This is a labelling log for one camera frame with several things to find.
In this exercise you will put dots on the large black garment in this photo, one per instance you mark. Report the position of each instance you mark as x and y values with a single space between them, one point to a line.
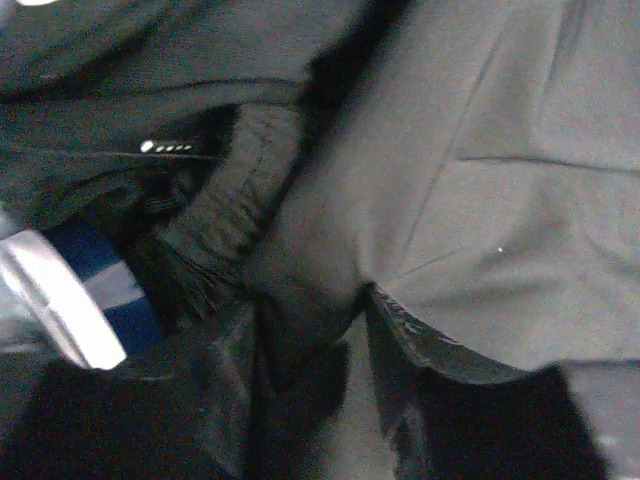
260 164

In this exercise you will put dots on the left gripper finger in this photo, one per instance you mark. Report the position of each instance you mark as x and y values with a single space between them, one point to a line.
449 413

